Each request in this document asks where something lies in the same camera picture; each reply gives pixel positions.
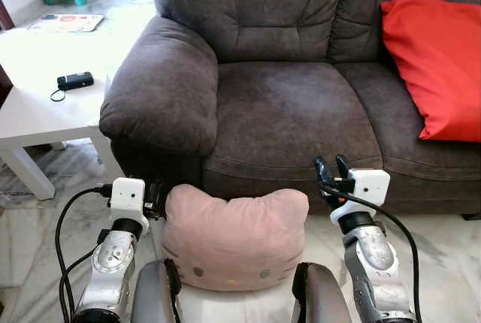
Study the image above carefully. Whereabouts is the pink cat face pillow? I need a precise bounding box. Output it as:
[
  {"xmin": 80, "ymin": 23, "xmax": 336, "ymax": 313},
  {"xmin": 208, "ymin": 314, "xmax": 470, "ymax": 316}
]
[{"xmin": 162, "ymin": 184, "xmax": 310, "ymax": 292}]

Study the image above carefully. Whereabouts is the dark brown fabric sofa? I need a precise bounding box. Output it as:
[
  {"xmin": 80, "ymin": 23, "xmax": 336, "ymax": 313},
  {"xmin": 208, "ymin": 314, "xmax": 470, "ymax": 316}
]
[{"xmin": 99, "ymin": 0, "xmax": 481, "ymax": 216}]

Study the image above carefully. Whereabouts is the red pillow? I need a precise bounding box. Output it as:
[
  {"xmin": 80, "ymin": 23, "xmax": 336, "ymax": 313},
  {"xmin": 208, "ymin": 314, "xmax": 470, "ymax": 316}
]
[{"xmin": 380, "ymin": 0, "xmax": 481, "ymax": 143}]

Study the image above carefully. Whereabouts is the grey left robot leg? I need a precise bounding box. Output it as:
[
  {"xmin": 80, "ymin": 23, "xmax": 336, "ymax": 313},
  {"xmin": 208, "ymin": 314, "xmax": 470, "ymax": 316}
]
[{"xmin": 129, "ymin": 258, "xmax": 184, "ymax": 323}]

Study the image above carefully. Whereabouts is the grey robot leg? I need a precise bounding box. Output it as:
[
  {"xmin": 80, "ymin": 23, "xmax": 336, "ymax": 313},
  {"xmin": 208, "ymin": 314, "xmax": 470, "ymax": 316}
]
[
  {"xmin": 129, "ymin": 258, "xmax": 184, "ymax": 323},
  {"xmin": 291, "ymin": 262, "xmax": 355, "ymax": 323}
]

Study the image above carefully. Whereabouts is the grey right robot leg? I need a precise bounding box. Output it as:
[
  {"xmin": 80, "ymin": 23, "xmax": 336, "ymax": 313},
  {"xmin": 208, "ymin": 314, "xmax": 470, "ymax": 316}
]
[{"xmin": 291, "ymin": 262, "xmax": 355, "ymax": 323}]

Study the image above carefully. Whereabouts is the white low table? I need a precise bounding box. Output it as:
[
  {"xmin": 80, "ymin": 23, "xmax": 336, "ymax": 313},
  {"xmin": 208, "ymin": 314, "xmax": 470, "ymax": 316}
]
[{"xmin": 0, "ymin": 21, "xmax": 126, "ymax": 201}]

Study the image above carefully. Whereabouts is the printed flat mat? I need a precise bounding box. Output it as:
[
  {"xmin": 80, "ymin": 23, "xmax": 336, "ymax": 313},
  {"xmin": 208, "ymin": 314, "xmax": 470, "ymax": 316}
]
[{"xmin": 28, "ymin": 12, "xmax": 105, "ymax": 34}]

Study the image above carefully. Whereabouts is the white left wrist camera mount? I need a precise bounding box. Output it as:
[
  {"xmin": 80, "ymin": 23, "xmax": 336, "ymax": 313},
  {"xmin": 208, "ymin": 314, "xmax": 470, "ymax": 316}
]
[{"xmin": 108, "ymin": 178, "xmax": 147, "ymax": 235}]

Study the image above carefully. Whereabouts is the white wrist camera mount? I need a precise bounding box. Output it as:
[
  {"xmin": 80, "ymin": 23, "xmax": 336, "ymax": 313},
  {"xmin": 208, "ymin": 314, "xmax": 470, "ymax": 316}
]
[
  {"xmin": 108, "ymin": 178, "xmax": 147, "ymax": 235},
  {"xmin": 330, "ymin": 168, "xmax": 392, "ymax": 227}
]

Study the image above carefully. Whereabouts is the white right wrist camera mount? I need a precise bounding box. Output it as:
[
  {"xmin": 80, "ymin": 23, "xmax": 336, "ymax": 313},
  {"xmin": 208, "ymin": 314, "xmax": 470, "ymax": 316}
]
[{"xmin": 330, "ymin": 168, "xmax": 392, "ymax": 227}]

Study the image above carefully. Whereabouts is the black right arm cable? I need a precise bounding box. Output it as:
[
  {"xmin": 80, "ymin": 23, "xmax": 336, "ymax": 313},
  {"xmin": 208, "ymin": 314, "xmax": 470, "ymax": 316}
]
[{"xmin": 319, "ymin": 183, "xmax": 423, "ymax": 323}]

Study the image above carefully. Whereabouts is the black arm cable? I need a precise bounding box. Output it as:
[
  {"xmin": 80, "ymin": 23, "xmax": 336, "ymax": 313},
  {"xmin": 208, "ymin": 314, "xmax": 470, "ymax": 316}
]
[
  {"xmin": 319, "ymin": 183, "xmax": 423, "ymax": 323},
  {"xmin": 54, "ymin": 185, "xmax": 114, "ymax": 323}
]

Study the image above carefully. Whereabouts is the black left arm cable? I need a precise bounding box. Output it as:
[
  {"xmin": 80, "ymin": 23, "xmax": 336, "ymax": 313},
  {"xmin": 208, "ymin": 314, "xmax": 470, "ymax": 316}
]
[{"xmin": 54, "ymin": 185, "xmax": 114, "ymax": 323}]

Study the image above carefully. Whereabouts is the small black device with strap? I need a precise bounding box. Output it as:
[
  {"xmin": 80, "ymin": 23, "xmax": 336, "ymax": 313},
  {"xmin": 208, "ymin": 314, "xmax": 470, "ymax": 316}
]
[{"xmin": 50, "ymin": 71, "xmax": 95, "ymax": 104}]

